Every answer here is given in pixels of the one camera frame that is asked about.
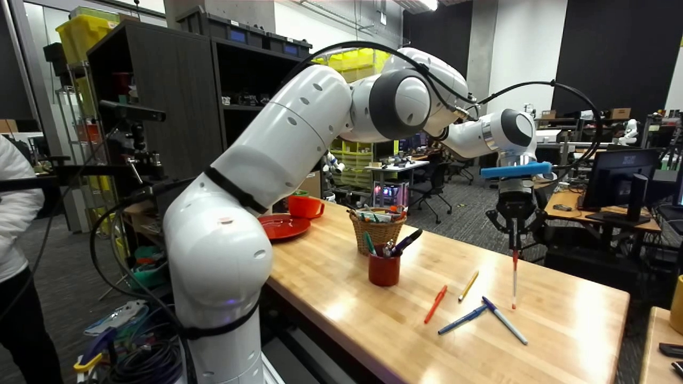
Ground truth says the black office chair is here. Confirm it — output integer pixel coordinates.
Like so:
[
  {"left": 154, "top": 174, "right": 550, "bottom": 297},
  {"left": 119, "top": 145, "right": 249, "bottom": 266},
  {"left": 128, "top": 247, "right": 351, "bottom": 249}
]
[{"left": 410, "top": 158, "right": 454, "bottom": 218}]

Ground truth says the black computer monitor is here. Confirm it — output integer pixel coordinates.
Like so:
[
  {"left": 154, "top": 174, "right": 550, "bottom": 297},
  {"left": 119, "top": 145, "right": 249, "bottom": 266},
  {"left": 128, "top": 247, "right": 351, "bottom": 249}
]
[{"left": 580, "top": 146, "right": 662, "bottom": 224}]

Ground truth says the black shelf cabinet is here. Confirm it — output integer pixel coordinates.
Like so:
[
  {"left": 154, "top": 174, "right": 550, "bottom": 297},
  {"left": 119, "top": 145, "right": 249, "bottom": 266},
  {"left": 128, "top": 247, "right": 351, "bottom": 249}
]
[{"left": 83, "top": 16, "right": 315, "bottom": 236}]

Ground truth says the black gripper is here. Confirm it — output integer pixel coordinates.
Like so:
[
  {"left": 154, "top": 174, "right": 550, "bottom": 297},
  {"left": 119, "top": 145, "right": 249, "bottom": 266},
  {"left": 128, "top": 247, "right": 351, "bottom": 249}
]
[{"left": 486, "top": 178, "right": 541, "bottom": 251}]

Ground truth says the purple capped white marker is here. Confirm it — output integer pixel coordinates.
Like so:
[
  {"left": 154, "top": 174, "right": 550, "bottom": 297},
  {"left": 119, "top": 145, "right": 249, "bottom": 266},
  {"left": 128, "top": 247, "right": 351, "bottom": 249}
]
[{"left": 480, "top": 295, "right": 531, "bottom": 348}]

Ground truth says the person in white shirt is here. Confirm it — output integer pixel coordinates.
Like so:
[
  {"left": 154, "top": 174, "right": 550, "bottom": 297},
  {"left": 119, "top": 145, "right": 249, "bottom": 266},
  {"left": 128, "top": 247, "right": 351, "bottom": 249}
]
[{"left": 0, "top": 135, "right": 64, "bottom": 384}]

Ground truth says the red plate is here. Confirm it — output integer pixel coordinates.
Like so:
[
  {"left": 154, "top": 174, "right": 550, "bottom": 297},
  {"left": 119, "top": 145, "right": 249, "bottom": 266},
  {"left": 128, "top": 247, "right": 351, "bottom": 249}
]
[{"left": 255, "top": 214, "right": 313, "bottom": 242}]

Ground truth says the orange pen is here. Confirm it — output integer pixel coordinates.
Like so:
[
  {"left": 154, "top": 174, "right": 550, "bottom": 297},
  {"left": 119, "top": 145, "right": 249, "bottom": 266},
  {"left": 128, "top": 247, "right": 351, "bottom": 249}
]
[{"left": 422, "top": 283, "right": 450, "bottom": 326}]

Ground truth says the yellow shelf rack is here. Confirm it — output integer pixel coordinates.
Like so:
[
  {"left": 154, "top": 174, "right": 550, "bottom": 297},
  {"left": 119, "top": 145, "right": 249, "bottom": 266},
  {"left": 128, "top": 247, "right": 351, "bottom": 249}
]
[{"left": 315, "top": 47, "right": 402, "bottom": 189}]

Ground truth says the red pen cup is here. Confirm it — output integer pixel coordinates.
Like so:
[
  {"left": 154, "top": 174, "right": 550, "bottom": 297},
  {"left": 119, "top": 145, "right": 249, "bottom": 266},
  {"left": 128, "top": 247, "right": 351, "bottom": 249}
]
[{"left": 367, "top": 251, "right": 404, "bottom": 288}]

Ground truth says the floor cable pile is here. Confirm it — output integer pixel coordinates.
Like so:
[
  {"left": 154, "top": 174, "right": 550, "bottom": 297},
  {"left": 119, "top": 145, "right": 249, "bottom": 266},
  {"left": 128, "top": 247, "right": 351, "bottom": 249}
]
[{"left": 70, "top": 297, "right": 188, "bottom": 384}]

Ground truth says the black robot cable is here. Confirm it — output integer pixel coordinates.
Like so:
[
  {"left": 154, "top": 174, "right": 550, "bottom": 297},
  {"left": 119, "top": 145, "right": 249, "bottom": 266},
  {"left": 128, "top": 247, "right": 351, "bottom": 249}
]
[{"left": 294, "top": 38, "right": 606, "bottom": 193}]

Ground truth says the red mug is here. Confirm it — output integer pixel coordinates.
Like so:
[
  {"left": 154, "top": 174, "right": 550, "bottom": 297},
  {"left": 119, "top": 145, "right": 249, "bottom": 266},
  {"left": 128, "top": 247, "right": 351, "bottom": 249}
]
[{"left": 286, "top": 193, "right": 326, "bottom": 221}]

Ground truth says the wooden background desk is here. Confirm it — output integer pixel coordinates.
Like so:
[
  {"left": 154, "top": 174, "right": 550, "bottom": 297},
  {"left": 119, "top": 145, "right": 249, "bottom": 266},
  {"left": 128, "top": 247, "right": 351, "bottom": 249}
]
[{"left": 541, "top": 186, "right": 664, "bottom": 236}]

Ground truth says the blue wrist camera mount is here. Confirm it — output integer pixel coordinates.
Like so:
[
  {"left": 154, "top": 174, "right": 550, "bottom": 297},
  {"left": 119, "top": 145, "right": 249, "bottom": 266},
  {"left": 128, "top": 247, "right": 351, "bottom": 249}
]
[{"left": 477, "top": 160, "right": 555, "bottom": 180}]

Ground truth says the yellow pencil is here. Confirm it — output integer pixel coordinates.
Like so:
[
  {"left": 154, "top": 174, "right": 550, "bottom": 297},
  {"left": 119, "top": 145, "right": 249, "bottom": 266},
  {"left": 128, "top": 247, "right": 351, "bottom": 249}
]
[{"left": 457, "top": 269, "right": 482, "bottom": 304}]

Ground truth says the blue pen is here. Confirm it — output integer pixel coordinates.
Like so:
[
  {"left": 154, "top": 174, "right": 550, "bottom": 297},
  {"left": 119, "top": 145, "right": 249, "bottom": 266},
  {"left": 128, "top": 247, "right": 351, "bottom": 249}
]
[{"left": 435, "top": 303, "right": 491, "bottom": 337}]

